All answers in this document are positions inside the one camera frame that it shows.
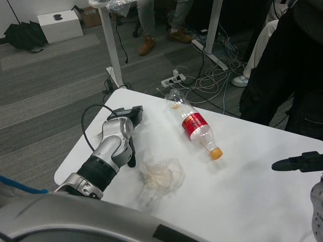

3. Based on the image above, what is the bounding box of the silver robot chest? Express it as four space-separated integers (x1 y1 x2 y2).
0 173 255 242

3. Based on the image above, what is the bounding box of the person in white trousers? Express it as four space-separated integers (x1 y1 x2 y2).
231 0 289 88

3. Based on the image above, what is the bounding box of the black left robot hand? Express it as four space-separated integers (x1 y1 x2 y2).
106 105 144 130

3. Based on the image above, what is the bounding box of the white power strip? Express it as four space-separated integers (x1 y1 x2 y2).
160 70 188 88

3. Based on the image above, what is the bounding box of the clear plastic sheet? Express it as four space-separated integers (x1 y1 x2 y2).
90 0 139 14

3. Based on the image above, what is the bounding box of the clear bottle with red label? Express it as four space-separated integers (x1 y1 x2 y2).
164 88 224 161

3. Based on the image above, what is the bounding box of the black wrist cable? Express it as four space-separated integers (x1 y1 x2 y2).
81 104 122 152

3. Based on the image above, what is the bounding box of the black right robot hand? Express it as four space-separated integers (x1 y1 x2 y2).
271 151 323 173

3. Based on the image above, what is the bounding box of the person in black trousers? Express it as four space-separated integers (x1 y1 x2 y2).
239 0 323 142

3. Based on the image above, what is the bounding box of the crumpled clear plastic bag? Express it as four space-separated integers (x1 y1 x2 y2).
137 155 187 206

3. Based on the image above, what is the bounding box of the white office desk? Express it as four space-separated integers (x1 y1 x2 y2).
89 0 228 89

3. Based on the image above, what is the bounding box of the white box with black logo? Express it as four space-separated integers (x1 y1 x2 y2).
36 9 85 45

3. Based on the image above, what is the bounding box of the brown cardboard box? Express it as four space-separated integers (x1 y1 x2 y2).
80 5 103 28

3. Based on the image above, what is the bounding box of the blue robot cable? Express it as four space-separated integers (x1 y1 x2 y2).
0 174 49 195

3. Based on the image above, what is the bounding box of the seated person with brown shoes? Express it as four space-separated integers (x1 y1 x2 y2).
135 0 195 56

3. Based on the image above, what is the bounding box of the white floor cable tangle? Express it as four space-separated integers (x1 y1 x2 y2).
186 56 249 101

